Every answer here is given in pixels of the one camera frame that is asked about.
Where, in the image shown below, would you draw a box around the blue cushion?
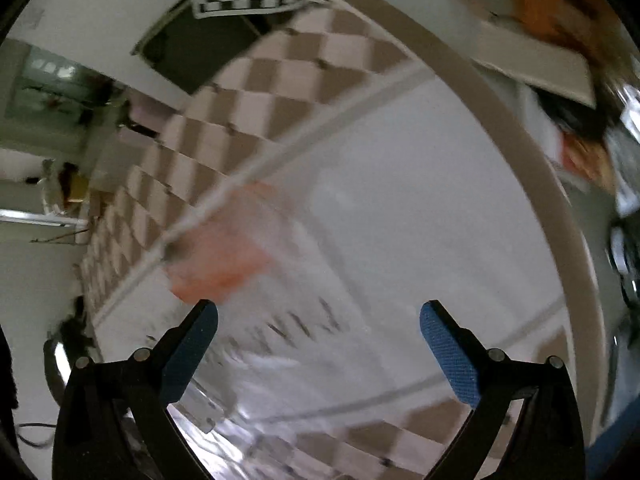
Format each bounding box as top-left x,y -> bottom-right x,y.
585,410 -> 640,480

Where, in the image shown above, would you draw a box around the flat cardboard piece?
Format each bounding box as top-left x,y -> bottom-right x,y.
415,0 -> 599,109

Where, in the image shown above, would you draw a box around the orange box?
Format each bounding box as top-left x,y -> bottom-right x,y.
515,0 -> 622,57

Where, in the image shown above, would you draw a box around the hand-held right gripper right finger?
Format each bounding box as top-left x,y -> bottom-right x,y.
419,300 -> 586,480

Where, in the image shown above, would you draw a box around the dark folding bed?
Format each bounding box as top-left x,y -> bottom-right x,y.
131,0 -> 297,97

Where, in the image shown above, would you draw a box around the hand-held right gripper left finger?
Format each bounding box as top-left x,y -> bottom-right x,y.
52,299 -> 220,480

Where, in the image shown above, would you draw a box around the clear plastic bag orange contents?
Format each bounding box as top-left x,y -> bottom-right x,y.
165,180 -> 313,308

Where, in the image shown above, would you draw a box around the orange snack packet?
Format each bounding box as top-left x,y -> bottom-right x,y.
560,132 -> 619,192

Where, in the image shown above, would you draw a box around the brown checkered tablecloth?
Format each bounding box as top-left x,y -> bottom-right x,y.
75,0 -> 603,480

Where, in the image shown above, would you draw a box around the pink suitcase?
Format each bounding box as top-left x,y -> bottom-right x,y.
117,95 -> 176,144

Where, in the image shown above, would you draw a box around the yellow box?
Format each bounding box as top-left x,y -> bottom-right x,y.
60,162 -> 91,204

